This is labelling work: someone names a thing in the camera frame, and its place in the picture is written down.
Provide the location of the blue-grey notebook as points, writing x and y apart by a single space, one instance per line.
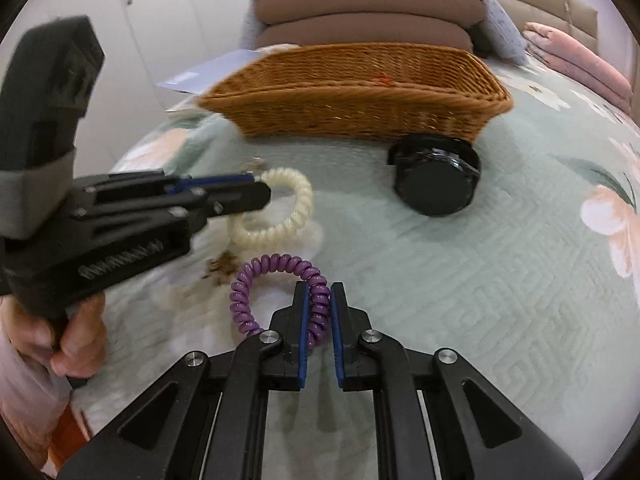
199 78

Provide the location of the brown leaf brooch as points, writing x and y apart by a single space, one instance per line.
222 269

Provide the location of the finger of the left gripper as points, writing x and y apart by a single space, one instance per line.
227 199
201 182

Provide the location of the folded pink blanket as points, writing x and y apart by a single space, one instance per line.
563 53

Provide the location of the folded brown quilt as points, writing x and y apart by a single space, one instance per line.
445 23

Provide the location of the cream knitted cloth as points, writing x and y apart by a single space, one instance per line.
275 48

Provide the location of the white wardrobe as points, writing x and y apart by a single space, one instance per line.
145 43

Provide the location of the black camera module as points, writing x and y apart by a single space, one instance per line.
44 94

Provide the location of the brown wicker basket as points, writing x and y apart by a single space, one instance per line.
378 92

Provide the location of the person's left forearm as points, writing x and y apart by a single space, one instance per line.
35 404

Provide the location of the black round jar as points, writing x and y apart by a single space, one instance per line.
435 175

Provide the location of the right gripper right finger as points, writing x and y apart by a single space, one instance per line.
436 416

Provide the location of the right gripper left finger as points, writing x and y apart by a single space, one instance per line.
205 417

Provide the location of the floral green bedspread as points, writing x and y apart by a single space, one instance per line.
536 283

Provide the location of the beige padded headboard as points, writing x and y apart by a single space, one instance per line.
540 0

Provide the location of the person's left hand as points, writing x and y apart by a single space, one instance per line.
81 350

